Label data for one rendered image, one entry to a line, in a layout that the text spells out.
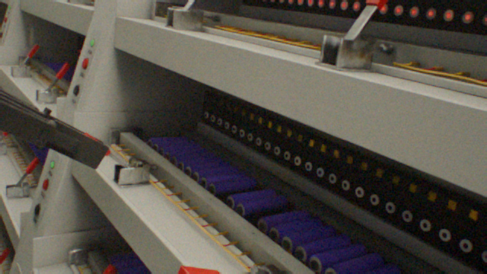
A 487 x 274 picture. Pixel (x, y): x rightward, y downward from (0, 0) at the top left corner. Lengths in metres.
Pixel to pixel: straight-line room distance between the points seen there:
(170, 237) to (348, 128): 0.23
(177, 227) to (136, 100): 0.30
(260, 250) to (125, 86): 0.39
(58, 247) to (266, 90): 0.50
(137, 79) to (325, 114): 0.45
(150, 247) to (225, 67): 0.20
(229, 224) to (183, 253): 0.05
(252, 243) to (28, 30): 1.08
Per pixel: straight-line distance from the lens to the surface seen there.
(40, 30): 1.42
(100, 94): 0.73
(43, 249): 0.80
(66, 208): 0.78
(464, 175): 0.29
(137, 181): 0.60
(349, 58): 0.36
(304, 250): 0.46
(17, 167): 1.19
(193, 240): 0.48
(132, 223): 0.54
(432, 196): 0.47
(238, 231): 0.46
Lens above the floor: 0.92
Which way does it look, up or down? 6 degrees down
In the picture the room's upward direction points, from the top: 20 degrees clockwise
